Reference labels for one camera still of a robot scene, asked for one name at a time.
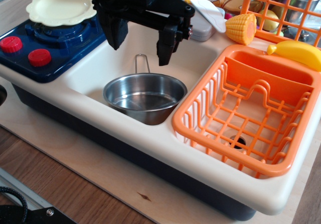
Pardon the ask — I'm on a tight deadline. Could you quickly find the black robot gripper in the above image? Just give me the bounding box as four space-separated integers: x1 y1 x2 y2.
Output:
93 0 195 66

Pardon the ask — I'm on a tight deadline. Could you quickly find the small stainless steel pan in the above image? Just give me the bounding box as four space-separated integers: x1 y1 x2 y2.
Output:
102 54 188 126

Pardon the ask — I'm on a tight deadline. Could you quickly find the cream toy sink unit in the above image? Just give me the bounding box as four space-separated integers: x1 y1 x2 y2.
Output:
1 23 320 220

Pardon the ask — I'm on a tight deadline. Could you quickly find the orange plastic drying rack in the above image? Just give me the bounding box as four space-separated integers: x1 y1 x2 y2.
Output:
172 45 320 178

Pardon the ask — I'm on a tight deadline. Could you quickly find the grey toy faucet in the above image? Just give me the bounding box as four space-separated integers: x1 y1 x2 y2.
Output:
183 0 216 42

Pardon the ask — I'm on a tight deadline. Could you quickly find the blue toy stove top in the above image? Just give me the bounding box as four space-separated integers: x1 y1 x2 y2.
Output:
1 16 106 83

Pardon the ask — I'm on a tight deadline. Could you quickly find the cream scalloped plastic plate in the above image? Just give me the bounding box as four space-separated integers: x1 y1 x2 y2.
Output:
26 0 97 27

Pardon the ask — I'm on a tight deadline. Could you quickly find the yellow toy corn cob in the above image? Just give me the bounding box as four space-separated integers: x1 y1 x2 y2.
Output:
225 14 257 46

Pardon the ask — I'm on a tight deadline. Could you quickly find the red stove knob right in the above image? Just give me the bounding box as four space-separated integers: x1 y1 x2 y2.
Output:
28 49 52 67

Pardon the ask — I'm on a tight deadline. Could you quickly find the red stove knob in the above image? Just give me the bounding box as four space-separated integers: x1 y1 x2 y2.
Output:
1 36 23 53
28 49 52 67

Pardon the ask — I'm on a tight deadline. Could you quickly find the yellow toy potato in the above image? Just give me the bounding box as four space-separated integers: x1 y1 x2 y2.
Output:
257 10 279 32

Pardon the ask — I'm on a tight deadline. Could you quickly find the red stove knob left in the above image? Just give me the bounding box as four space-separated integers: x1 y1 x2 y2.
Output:
1 36 23 53

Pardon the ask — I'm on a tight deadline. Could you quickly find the steel pot in background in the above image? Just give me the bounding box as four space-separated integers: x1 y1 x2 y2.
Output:
269 0 320 24

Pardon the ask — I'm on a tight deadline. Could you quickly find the yellow toy banana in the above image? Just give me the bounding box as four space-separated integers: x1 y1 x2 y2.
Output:
266 40 320 72

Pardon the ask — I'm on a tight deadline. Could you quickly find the white toy knife yellow handle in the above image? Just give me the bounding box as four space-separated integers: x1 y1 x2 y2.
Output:
185 0 226 33

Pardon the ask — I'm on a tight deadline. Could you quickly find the orange wire basket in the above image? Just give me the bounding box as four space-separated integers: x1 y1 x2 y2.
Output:
241 0 320 48

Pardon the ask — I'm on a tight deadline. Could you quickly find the black metal bracket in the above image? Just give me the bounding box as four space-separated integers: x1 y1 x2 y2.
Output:
26 207 76 224

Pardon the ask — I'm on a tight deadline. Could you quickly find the black braided cable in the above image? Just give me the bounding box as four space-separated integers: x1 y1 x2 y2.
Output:
0 186 28 224

